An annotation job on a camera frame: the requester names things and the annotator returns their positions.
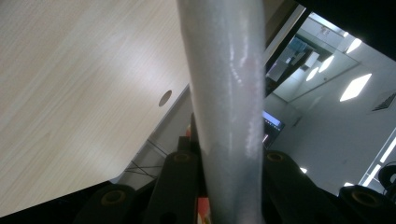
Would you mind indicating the ceiling air vent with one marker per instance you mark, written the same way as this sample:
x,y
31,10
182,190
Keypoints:
x,y
384,102

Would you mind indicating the red and white refill pouch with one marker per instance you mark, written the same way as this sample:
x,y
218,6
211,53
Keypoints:
x,y
224,93

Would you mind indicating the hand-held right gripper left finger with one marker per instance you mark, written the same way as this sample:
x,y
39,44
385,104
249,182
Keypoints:
x,y
176,189

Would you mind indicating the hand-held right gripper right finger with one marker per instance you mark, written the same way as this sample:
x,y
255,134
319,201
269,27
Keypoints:
x,y
286,193

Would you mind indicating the black frame post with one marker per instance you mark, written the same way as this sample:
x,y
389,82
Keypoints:
x,y
285,42

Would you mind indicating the computer monitor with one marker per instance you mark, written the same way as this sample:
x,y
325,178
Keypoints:
x,y
272,124

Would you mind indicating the ceiling light panel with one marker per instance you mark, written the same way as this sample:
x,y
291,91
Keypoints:
x,y
326,63
312,74
355,87
354,45

